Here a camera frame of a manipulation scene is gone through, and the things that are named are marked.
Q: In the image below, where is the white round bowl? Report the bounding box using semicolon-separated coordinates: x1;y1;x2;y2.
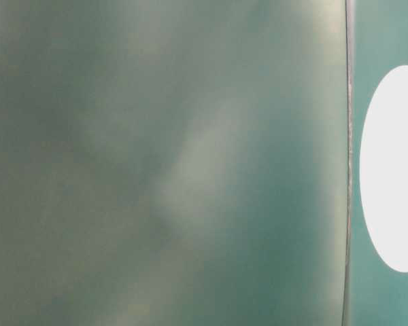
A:
359;65;408;273

